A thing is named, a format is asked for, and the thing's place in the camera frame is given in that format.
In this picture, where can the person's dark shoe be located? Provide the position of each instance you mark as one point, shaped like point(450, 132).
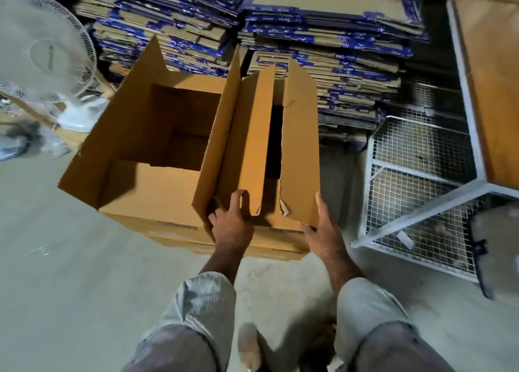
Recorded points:
point(316, 353)

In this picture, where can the large white table fan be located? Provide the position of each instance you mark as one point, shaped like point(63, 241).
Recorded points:
point(45, 51)

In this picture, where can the person's light grey shirt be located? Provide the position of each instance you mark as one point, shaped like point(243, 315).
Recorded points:
point(195, 319)

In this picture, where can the assembled boxes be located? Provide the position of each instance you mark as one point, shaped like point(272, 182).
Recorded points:
point(178, 238)

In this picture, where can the person's left hand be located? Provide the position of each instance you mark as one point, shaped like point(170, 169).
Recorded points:
point(231, 226)

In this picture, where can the person's right forearm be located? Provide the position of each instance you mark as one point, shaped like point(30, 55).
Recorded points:
point(345, 272)

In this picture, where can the person's left foot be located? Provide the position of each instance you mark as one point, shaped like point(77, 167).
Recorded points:
point(248, 347)

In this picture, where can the person's right hand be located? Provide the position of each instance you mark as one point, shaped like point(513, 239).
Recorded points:
point(324, 236)

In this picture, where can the stack of cardboard boxes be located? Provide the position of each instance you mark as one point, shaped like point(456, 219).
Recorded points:
point(178, 19)
point(332, 51)

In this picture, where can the person's left forearm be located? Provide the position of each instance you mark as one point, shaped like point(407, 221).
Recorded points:
point(220, 264)

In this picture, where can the wooden table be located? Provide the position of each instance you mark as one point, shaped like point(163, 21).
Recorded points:
point(495, 92)

